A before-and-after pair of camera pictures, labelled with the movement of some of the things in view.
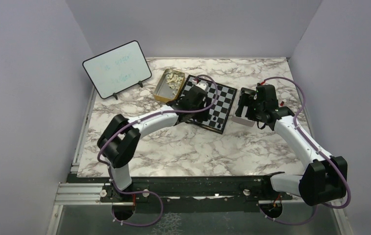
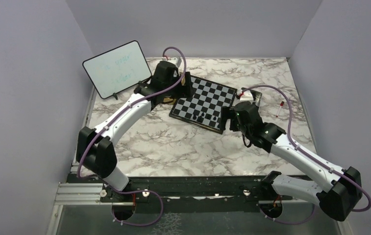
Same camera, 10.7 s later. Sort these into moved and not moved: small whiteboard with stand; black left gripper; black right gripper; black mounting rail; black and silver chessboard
Moved: black right gripper; black left gripper
Not moved: black and silver chessboard; small whiteboard with stand; black mounting rail
